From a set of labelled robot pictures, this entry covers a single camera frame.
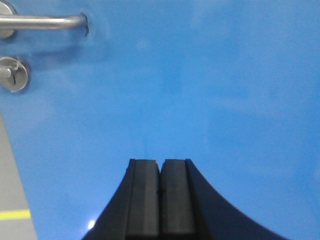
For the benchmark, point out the silver door lever handle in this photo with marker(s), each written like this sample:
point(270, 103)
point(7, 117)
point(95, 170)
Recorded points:
point(11, 21)

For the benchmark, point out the blue door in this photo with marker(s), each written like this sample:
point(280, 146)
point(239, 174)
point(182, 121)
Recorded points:
point(233, 85)

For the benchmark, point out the silver lock cylinder rosette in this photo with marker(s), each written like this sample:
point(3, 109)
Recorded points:
point(14, 73)

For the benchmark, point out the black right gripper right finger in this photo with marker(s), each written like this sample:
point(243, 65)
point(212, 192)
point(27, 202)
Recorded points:
point(191, 209)

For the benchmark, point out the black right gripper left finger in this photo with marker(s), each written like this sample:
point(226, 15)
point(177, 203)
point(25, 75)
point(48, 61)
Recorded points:
point(133, 211)

